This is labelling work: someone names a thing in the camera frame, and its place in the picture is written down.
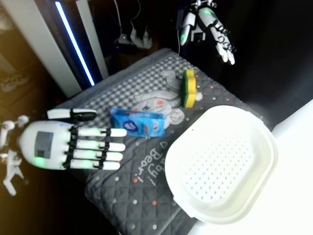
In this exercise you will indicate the blue tissue packet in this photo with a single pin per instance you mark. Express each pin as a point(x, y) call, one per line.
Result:
point(137, 123)

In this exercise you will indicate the yellow green sponge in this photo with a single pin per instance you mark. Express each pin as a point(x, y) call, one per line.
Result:
point(189, 88)

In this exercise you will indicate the white plastic basket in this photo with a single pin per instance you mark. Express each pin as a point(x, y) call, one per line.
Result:
point(220, 166)

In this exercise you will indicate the white column with blue light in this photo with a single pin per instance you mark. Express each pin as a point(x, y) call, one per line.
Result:
point(36, 44)

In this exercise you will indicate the grey quilt with bear print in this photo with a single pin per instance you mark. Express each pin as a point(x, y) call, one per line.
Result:
point(137, 195)

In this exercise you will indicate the white power strip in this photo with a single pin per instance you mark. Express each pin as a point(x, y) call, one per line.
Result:
point(140, 36)

